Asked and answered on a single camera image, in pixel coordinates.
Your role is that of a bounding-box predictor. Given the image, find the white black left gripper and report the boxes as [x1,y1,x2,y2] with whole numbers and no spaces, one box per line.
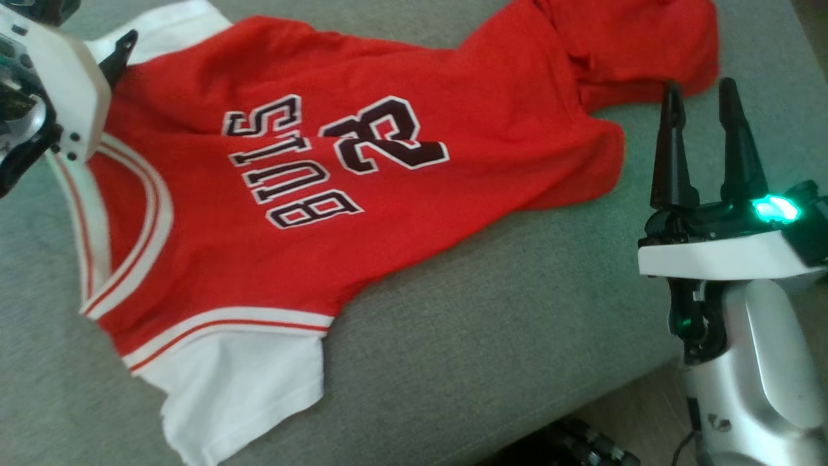
[0,5,138,162]

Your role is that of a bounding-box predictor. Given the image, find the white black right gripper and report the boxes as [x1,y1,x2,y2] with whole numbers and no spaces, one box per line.
[637,78,812,364]

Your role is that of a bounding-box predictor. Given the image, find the red shorts with white stripe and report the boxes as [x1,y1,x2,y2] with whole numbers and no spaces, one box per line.
[534,0,720,111]

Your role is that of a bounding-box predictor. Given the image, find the red white basketball jersey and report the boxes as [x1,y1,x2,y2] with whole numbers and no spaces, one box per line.
[49,0,627,466]

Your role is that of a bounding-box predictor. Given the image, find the red garment with white stripe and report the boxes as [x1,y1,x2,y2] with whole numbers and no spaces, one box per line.
[0,0,828,466]

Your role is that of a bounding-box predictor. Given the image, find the black ribbed hose bundle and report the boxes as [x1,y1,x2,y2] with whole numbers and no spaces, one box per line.
[479,417,641,466]

